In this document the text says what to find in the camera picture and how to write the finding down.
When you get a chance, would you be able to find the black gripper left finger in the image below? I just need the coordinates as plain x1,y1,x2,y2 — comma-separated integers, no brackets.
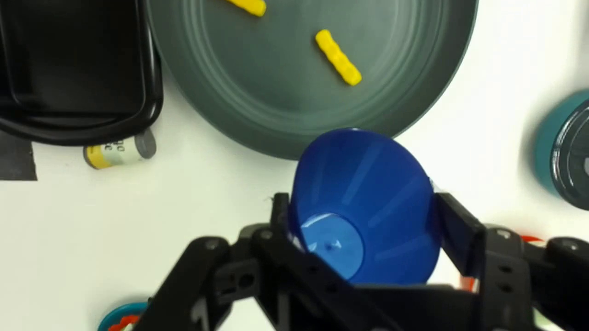
137,191,365,331

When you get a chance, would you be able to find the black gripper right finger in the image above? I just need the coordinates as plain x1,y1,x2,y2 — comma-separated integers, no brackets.
439,191,589,331

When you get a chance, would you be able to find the blue plastic cup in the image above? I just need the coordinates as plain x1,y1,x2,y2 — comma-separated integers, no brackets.
290,125,446,289

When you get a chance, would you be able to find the yellow toy fry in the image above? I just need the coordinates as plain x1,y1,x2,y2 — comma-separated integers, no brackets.
227,0,269,20
314,28,365,88

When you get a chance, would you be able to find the grey-green round plate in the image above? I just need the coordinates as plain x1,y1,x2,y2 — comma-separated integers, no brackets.
144,0,481,162

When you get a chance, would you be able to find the small yellow label can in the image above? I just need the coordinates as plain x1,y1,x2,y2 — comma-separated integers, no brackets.
83,129,159,171

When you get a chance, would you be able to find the black rectangular tray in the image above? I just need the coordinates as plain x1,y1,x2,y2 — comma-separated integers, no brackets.
0,0,166,147

